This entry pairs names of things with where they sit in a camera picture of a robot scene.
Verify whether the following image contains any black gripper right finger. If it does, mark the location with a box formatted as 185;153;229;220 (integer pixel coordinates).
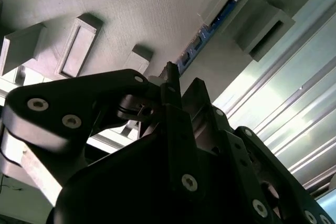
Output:
182;78;336;224

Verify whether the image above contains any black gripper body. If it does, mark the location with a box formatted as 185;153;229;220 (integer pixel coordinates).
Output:
47;129;266;224

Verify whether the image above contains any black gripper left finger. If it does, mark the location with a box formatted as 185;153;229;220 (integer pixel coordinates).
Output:
2;61;200;201

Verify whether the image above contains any blue RAM stick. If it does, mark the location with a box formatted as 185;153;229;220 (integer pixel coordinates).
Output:
175;0;246;74

